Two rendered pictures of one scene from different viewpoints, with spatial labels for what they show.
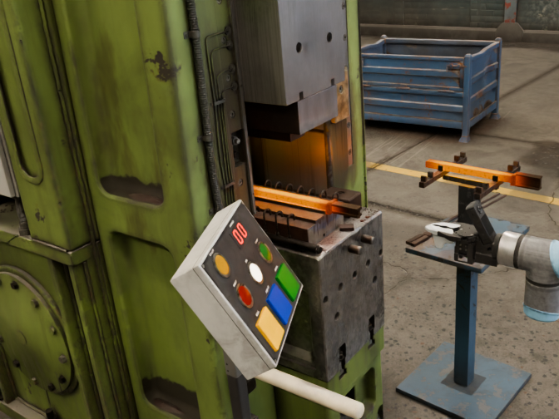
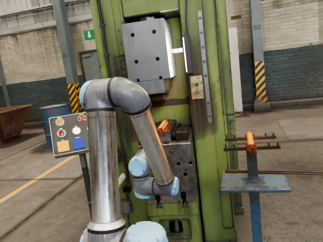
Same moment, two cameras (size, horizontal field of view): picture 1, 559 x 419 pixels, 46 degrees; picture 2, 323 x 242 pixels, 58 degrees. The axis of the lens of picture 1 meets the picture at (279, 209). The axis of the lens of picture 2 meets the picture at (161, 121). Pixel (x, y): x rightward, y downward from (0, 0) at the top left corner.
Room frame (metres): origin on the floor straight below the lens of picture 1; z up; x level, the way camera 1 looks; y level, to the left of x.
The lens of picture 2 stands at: (0.91, -1.97, 1.46)
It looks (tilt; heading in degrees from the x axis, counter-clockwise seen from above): 11 degrees down; 62
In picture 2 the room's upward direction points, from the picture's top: 7 degrees counter-clockwise
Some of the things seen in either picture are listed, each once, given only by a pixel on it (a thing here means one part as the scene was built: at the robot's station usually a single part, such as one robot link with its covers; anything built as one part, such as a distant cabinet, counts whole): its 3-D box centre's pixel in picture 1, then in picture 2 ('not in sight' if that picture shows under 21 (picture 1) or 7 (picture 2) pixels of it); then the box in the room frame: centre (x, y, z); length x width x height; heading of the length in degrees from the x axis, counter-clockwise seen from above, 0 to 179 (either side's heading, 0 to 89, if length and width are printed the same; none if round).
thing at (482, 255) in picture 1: (478, 244); not in sight; (1.56, -0.52, 0.98); 0.12 x 0.08 x 0.09; 51
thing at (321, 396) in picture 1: (293, 384); (114, 188); (1.51, 0.01, 0.62); 0.44 x 0.05 x 0.05; 51
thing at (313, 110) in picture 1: (260, 102); (155, 84); (1.97, 0.03, 1.32); 0.42 x 0.20 x 0.10; 51
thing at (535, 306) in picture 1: (544, 294); (144, 185); (1.46, -0.66, 0.87); 0.12 x 0.09 x 0.12; 132
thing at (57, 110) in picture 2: not in sight; (56, 125); (1.90, 4.75, 0.44); 0.59 x 0.59 x 0.88
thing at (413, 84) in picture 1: (421, 84); not in sight; (5.87, -1.38, 0.36); 1.20 x 0.80 x 0.72; 52
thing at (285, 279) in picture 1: (286, 283); not in sight; (1.41, 0.00, 1.01); 0.07 x 0.05 x 0.07; 166
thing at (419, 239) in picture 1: (459, 217); (271, 172); (2.35, -0.70, 0.69); 0.60 x 0.04 x 0.01; 128
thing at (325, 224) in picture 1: (271, 211); (161, 130); (1.97, 0.03, 0.96); 0.42 x 0.20 x 0.09; 51
